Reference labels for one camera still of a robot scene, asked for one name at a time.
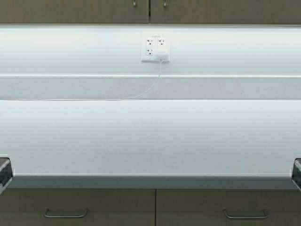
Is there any left beige drawer front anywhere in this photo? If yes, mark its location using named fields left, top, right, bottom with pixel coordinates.
left=0, top=188, right=155, bottom=226

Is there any white power plug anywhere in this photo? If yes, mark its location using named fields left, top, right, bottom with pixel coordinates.
left=155, top=52, right=170, bottom=63

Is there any white wall outlet plate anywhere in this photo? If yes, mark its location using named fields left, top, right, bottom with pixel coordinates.
left=141, top=35, right=170, bottom=62

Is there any beige drawer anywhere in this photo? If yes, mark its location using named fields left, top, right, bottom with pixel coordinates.
left=0, top=188, right=155, bottom=226
left=156, top=190, right=301, bottom=226

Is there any cabinet door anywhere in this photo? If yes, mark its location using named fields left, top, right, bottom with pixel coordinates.
left=150, top=0, right=301, bottom=24
left=0, top=0, right=149, bottom=24

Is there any right beige drawer front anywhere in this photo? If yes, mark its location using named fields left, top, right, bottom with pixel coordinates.
left=156, top=190, right=301, bottom=226

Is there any left drawer metal handle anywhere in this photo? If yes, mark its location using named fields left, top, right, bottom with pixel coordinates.
left=43, top=209, right=89, bottom=219

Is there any drawer metal handle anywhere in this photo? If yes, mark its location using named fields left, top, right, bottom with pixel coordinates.
left=223, top=209, right=269, bottom=220
left=43, top=209, right=89, bottom=219

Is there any right drawer metal handle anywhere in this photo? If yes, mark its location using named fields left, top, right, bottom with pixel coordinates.
left=223, top=209, right=269, bottom=220

